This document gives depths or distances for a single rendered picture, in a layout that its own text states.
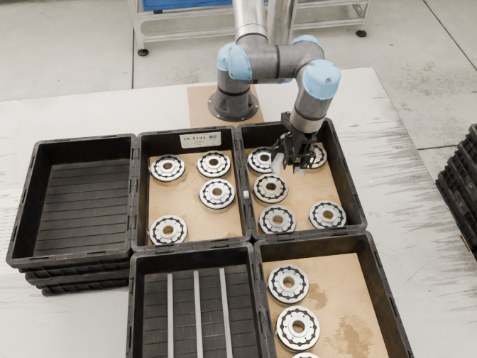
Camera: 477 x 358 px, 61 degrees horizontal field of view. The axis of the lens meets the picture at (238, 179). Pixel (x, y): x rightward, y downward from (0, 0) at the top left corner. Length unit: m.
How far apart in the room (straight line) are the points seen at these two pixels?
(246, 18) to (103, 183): 0.65
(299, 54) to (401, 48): 2.45
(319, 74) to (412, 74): 2.31
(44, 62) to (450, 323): 2.93
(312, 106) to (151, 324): 0.64
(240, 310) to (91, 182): 0.60
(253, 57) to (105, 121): 0.88
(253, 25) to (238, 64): 0.10
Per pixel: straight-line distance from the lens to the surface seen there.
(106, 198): 1.26
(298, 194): 1.21
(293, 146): 0.98
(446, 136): 2.78
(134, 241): 1.04
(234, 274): 1.08
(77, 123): 1.68
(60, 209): 1.28
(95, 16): 3.66
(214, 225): 1.14
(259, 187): 1.17
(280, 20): 1.28
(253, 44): 0.93
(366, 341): 1.07
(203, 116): 1.46
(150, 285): 1.09
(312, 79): 0.84
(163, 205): 1.20
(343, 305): 1.08
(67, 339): 1.25
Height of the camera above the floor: 1.82
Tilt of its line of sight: 54 degrees down
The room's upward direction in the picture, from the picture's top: straight up
